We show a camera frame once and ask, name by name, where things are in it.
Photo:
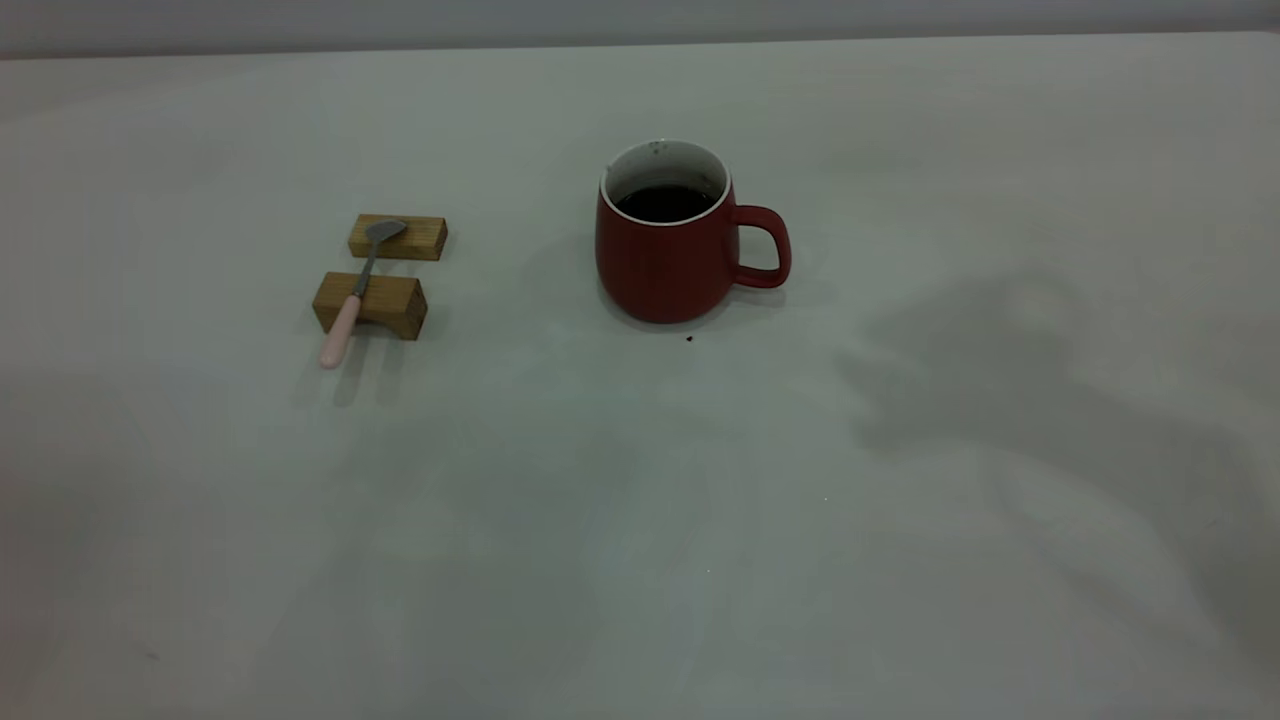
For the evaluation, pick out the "red ceramic cup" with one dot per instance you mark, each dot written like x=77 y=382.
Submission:
x=660 y=270

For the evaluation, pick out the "flat wooden block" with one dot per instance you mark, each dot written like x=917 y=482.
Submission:
x=420 y=238

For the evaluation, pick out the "arched wooden block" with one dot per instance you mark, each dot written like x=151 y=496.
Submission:
x=395 y=300

